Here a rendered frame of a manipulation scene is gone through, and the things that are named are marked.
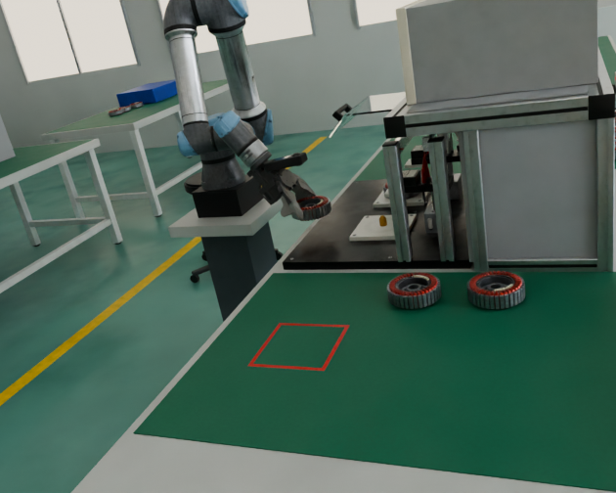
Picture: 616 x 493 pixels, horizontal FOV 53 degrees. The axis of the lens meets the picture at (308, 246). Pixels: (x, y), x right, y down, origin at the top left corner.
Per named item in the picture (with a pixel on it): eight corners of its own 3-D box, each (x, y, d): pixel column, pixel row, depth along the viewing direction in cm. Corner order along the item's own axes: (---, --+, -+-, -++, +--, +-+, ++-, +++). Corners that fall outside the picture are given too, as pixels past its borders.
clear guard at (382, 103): (329, 137, 172) (325, 116, 170) (353, 116, 192) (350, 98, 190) (446, 126, 160) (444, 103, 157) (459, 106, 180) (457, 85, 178)
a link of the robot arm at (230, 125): (234, 109, 173) (229, 107, 164) (260, 138, 174) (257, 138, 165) (214, 128, 174) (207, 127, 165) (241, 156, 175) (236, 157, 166)
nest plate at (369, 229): (349, 241, 162) (348, 237, 162) (365, 219, 175) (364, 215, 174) (405, 240, 156) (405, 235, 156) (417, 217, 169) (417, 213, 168)
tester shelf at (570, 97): (385, 139, 132) (382, 117, 130) (439, 79, 189) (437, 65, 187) (615, 117, 115) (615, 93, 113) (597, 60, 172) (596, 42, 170)
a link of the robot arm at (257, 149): (262, 136, 171) (249, 144, 164) (274, 148, 171) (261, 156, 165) (246, 152, 175) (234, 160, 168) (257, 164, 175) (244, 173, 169)
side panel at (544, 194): (474, 272, 138) (462, 131, 126) (476, 266, 140) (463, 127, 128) (613, 272, 127) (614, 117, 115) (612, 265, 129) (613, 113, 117)
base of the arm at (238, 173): (195, 192, 208) (187, 163, 205) (214, 178, 221) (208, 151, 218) (234, 189, 203) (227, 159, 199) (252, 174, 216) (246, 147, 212)
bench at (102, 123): (70, 222, 512) (40, 134, 484) (188, 156, 672) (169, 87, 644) (160, 218, 477) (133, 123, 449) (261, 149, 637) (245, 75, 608)
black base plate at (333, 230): (283, 270, 158) (282, 261, 157) (354, 187, 212) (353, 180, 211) (470, 268, 140) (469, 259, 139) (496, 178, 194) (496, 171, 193)
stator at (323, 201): (286, 222, 169) (284, 209, 168) (300, 207, 178) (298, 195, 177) (324, 221, 165) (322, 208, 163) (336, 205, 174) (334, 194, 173)
